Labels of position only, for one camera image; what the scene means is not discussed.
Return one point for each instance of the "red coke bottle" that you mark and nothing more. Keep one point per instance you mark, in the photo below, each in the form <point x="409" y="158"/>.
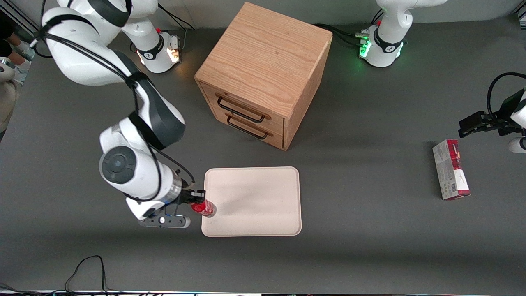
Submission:
<point x="206" y="209"/>

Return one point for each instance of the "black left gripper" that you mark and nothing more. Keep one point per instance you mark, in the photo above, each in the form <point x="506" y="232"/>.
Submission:
<point x="504" y="116"/>

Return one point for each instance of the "grey and red carton box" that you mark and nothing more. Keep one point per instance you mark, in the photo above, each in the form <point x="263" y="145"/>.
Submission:
<point x="451" y="172"/>

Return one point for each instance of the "person in dark clothing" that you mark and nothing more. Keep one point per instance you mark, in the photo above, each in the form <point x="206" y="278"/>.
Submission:
<point x="6" y="45"/>

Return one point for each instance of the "beige plastic tray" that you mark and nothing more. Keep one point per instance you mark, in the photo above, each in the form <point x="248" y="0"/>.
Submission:
<point x="254" y="201"/>

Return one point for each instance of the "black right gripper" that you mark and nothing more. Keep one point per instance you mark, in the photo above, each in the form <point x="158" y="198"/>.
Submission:
<point x="188" y="196"/>

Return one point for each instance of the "aluminium frame rail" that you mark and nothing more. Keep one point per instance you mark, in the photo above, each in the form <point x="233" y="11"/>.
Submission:
<point x="520" y="14"/>
<point x="22" y="16"/>

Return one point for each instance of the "wooden drawer cabinet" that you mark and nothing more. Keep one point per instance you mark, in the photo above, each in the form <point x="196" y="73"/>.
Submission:
<point x="267" y="57"/>

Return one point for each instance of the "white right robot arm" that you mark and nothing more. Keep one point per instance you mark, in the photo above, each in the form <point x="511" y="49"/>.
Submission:
<point x="82" y="61"/>

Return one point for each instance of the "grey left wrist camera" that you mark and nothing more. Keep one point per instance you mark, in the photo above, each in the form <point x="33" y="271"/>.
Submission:
<point x="517" y="145"/>

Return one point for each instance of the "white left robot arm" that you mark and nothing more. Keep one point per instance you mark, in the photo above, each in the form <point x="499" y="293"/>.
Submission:
<point x="388" y="41"/>

